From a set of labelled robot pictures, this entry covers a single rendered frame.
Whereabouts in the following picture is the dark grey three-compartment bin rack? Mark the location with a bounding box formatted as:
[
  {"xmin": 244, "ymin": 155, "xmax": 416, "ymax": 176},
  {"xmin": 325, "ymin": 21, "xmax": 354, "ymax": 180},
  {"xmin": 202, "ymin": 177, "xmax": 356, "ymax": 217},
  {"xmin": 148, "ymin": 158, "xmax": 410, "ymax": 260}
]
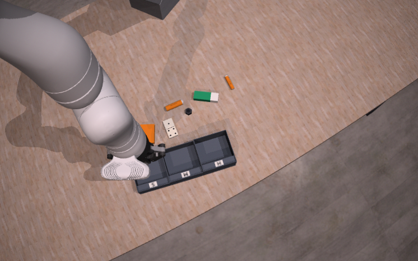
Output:
[{"xmin": 134, "ymin": 130, "xmax": 237, "ymax": 194}]

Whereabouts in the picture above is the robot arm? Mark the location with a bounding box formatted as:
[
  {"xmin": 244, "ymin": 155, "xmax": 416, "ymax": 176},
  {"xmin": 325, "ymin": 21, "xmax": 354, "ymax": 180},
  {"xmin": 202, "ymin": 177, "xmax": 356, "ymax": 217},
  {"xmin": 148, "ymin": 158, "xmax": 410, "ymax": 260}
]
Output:
[{"xmin": 0, "ymin": 0, "xmax": 150, "ymax": 180}]

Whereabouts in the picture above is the white domino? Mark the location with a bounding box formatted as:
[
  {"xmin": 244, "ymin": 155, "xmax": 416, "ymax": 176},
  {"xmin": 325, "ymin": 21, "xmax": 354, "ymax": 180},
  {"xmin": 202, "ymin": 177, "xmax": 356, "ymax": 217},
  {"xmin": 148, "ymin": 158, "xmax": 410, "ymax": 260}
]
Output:
[{"xmin": 163, "ymin": 118, "xmax": 178, "ymax": 139}]

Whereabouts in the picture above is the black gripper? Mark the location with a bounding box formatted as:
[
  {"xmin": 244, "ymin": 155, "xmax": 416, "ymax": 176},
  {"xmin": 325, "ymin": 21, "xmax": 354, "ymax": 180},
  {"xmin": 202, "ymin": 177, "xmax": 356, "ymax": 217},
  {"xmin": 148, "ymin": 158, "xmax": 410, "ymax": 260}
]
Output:
[{"xmin": 107, "ymin": 135, "xmax": 165, "ymax": 166}]

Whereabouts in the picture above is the green and white eraser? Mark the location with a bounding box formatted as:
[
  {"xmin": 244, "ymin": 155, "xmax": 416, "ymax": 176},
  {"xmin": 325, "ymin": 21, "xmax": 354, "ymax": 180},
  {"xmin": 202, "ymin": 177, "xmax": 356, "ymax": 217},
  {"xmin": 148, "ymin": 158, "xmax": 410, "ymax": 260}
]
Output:
[{"xmin": 193, "ymin": 91, "xmax": 219, "ymax": 103}]

